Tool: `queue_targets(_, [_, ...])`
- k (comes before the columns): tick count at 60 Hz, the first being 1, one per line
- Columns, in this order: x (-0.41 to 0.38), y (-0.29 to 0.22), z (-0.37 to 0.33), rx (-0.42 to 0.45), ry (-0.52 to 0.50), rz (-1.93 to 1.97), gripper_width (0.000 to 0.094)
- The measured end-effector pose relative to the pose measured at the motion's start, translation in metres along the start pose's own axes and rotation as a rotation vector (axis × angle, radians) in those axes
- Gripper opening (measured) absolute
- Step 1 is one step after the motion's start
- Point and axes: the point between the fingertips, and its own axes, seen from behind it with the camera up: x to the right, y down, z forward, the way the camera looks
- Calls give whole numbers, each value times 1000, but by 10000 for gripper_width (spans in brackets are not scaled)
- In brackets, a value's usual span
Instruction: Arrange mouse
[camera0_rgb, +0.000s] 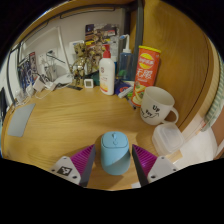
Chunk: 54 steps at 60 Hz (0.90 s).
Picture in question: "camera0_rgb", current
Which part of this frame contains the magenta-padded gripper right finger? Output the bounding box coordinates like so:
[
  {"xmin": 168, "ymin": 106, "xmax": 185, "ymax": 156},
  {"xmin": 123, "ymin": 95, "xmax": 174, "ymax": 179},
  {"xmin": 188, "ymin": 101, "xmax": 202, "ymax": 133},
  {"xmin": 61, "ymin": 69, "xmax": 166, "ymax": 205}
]
[{"xmin": 131, "ymin": 143, "xmax": 179, "ymax": 187}]

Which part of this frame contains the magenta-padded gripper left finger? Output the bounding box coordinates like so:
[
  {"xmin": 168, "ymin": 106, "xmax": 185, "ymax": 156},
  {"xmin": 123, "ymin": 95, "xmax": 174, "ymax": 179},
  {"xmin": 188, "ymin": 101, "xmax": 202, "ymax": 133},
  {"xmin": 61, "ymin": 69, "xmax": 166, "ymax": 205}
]
[{"xmin": 49, "ymin": 143, "xmax": 97, "ymax": 188}]

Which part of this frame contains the light blue computer mouse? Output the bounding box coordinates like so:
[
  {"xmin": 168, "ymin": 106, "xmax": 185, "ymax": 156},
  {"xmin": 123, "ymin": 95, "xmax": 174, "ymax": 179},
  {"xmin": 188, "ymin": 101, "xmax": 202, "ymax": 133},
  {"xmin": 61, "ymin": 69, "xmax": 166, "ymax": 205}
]
[{"xmin": 100, "ymin": 131, "xmax": 131, "ymax": 176}]

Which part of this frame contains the grey mouse pad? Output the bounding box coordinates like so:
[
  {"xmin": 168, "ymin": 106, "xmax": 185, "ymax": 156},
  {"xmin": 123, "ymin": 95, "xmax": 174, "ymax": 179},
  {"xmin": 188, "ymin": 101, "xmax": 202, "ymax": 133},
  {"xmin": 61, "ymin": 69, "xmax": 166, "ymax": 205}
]
[{"xmin": 7, "ymin": 102, "xmax": 37, "ymax": 138}]

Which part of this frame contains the clear lidded plastic container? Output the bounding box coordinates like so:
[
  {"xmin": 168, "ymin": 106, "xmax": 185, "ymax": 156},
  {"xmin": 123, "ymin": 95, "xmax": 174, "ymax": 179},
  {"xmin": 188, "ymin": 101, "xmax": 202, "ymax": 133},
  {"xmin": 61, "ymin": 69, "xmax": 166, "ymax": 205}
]
[{"xmin": 151, "ymin": 122, "xmax": 185, "ymax": 157}]

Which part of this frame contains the white printed mug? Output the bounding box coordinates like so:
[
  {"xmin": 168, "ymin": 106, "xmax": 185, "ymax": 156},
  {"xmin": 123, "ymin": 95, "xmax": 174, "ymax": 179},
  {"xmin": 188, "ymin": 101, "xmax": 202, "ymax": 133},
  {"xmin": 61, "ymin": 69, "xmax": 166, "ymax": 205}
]
[{"xmin": 139, "ymin": 86, "xmax": 180, "ymax": 126}]

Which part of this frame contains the blue snack packet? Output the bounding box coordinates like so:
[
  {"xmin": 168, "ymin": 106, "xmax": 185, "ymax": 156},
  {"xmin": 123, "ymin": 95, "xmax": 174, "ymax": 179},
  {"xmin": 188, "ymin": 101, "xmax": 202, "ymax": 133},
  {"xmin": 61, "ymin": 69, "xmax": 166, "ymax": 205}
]
[{"xmin": 114, "ymin": 79, "xmax": 134, "ymax": 98}]

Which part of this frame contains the white cube charger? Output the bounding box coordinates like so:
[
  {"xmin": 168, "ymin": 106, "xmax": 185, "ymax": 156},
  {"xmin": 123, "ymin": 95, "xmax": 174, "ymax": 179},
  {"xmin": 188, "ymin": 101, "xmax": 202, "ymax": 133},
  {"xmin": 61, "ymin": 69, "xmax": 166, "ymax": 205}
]
[{"xmin": 32, "ymin": 78, "xmax": 47, "ymax": 93}]

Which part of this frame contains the small white cube clock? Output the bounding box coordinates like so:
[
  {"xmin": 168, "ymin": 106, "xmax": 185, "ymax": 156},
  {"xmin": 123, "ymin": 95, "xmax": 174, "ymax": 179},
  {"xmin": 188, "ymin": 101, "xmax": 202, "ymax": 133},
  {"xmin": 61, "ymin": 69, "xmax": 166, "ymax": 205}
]
[{"xmin": 83, "ymin": 78, "xmax": 95, "ymax": 89}]

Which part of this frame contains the red yellow chips can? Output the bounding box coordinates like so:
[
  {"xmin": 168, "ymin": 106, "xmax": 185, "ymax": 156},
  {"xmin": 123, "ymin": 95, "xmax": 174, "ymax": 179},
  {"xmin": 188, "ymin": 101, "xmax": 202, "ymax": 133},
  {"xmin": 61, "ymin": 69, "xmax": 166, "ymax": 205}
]
[{"xmin": 131, "ymin": 45, "xmax": 162, "ymax": 108}]

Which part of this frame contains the white red-capped pump bottle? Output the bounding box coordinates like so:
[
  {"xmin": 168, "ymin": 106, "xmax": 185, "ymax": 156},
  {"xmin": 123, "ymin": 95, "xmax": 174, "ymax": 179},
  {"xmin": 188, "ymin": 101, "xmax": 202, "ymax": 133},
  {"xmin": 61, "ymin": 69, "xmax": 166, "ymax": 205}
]
[{"xmin": 99, "ymin": 44, "xmax": 116, "ymax": 96}]

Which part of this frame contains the robot model kit box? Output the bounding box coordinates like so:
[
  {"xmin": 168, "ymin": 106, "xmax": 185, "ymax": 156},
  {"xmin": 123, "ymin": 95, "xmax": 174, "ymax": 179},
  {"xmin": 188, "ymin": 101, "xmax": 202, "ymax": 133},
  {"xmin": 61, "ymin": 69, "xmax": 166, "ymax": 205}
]
[{"xmin": 17, "ymin": 51, "xmax": 38, "ymax": 93}]

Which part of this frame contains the colourful printed box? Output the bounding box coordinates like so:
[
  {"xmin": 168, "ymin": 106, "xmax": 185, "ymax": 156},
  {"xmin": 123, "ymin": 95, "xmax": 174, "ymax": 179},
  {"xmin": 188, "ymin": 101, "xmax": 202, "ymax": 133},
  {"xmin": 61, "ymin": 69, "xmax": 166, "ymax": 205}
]
[{"xmin": 84, "ymin": 23, "xmax": 120, "ymax": 51}]

